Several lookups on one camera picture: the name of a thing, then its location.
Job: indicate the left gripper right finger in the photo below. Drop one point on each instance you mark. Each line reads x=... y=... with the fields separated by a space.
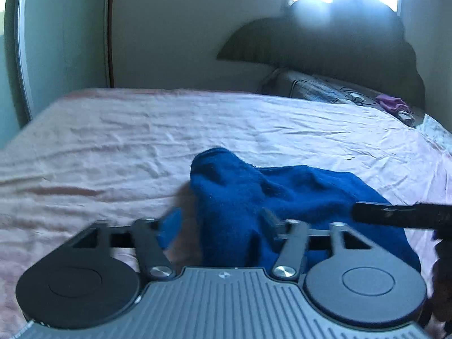
x=289 y=239

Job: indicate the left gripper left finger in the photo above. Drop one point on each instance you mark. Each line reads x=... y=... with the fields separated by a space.
x=151 y=237

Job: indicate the blue beaded sweater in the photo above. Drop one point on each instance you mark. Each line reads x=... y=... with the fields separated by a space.
x=230 y=196

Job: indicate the person's right hand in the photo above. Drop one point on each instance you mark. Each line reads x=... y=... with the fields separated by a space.
x=440 y=299

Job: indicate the pink bed sheet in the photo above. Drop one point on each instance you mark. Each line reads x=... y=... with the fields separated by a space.
x=120 y=155

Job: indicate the purple cloth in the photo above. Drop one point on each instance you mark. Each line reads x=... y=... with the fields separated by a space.
x=391 y=104

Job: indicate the patterned pillow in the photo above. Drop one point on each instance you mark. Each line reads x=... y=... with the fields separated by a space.
x=296 y=85

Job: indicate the dark curved headboard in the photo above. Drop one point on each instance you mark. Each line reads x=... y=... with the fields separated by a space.
x=356 y=41

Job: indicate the mirrored wardrobe door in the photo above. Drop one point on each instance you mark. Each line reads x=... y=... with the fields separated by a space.
x=49 y=48

